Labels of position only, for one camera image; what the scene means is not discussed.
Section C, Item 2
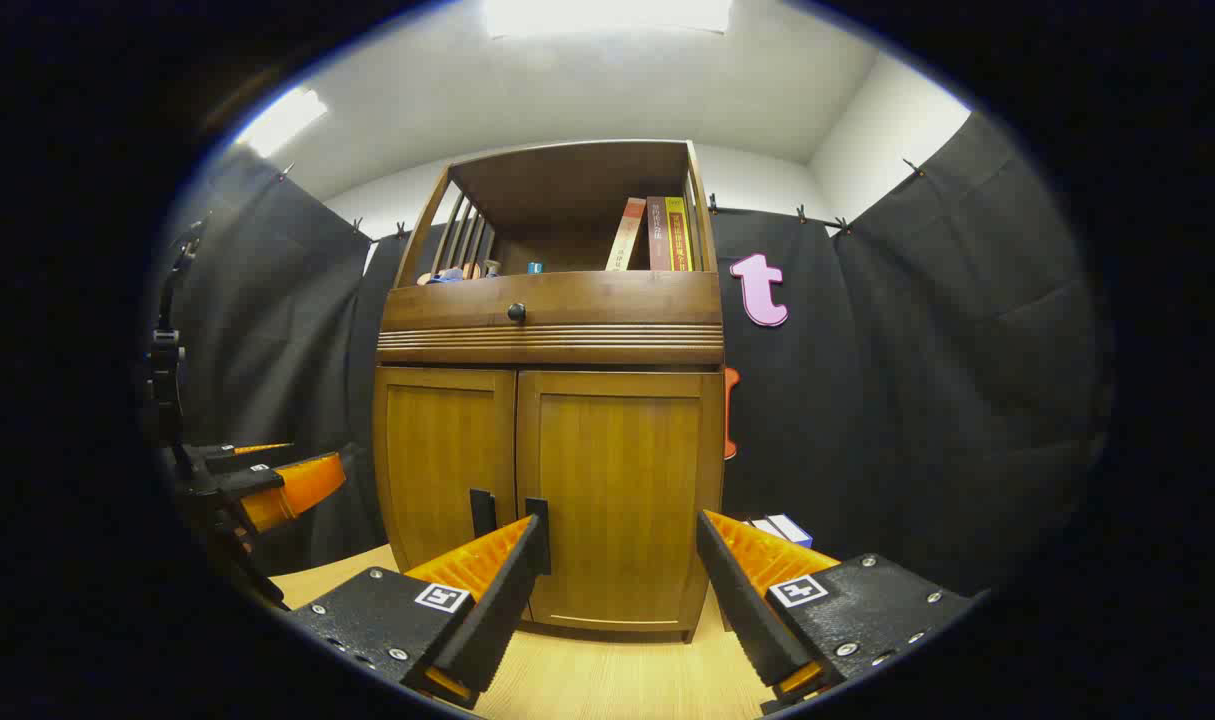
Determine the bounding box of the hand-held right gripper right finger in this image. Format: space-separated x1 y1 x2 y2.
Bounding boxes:
695 510 976 713

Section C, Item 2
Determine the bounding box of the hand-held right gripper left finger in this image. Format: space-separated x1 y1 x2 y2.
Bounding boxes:
285 513 553 711

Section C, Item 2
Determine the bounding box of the wooden shoe cabinet door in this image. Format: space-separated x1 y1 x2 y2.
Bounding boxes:
374 367 518 576
515 370 725 633

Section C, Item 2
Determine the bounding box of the wooden double-door shoe cabinet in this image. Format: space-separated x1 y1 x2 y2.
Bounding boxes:
372 138 728 643

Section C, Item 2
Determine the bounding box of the wooden cabinet drawer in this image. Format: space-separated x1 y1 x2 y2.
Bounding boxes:
380 270 724 334

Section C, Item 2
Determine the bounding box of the blue white box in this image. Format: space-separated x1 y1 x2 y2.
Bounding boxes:
745 514 814 549

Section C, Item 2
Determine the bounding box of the black articulated stand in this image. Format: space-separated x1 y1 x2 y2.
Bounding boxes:
145 220 208 451

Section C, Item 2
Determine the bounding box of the black backdrop cloth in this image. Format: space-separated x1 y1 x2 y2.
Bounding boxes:
152 110 1113 601

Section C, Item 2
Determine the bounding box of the small ceiling light panel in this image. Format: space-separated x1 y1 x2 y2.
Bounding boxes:
235 87 329 158

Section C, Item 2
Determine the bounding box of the yellow book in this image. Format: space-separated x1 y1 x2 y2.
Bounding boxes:
665 197 695 272

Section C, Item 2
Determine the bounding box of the brown book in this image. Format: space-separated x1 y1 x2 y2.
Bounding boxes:
647 196 673 272

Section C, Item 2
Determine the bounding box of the tan red book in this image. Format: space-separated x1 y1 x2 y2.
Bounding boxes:
605 197 648 272

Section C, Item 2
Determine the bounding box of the large ceiling light panel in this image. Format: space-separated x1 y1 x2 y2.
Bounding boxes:
484 0 734 39

